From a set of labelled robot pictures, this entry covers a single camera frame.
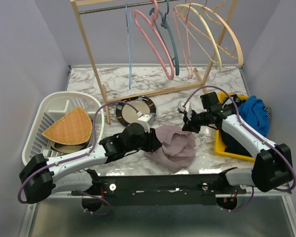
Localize dark navy garment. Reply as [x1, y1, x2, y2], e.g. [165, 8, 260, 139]
[221, 94, 251, 157]

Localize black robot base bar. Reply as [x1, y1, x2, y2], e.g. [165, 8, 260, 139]
[86, 169, 246, 206]

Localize pink plastic hanger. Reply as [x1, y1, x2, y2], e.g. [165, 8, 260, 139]
[132, 0, 176, 80]

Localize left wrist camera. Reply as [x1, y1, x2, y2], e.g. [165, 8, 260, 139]
[137, 114, 154, 132]

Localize woven wicker fan tray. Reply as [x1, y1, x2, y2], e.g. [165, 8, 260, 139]
[42, 106, 93, 145]

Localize yellow plastic bin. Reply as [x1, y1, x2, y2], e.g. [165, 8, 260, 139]
[215, 92, 254, 162]

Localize thin pink hanger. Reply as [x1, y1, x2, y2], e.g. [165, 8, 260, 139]
[173, 1, 193, 79]

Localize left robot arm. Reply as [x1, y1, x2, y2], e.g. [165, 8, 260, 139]
[17, 123, 162, 204]

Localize white plastic dish rack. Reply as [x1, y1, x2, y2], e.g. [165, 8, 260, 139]
[22, 91, 101, 165]

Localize mauve tank top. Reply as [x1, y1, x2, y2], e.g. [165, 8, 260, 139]
[144, 124, 196, 173]

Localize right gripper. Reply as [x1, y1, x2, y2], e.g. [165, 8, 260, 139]
[182, 108, 211, 134]

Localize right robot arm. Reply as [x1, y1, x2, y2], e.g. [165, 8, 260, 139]
[178, 92, 296, 194]

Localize wooden curved hanger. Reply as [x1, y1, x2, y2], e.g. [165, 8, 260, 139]
[202, 0, 244, 67]

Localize wooden clothes rack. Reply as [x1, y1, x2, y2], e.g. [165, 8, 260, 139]
[70, 0, 240, 125]

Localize blue garment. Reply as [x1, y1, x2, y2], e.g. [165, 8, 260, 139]
[238, 95, 270, 136]

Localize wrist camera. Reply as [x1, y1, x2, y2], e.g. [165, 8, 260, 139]
[137, 114, 154, 132]
[178, 101, 192, 119]

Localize dark rimmed ceramic plate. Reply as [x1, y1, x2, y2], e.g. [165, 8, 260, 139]
[115, 96, 156, 127]

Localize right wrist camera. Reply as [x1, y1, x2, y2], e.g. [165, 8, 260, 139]
[178, 101, 192, 119]

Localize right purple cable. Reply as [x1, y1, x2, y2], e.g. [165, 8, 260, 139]
[182, 85, 296, 214]

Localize teal plastic hanger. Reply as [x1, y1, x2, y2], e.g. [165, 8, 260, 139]
[158, 0, 180, 76]

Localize light blue wire hanger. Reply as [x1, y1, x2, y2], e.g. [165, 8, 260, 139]
[125, 3, 134, 89]

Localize cream plastic hanger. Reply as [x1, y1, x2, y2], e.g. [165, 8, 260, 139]
[178, 4, 222, 72]

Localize striped black white garment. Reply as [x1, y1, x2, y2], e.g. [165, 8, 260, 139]
[263, 106, 272, 121]

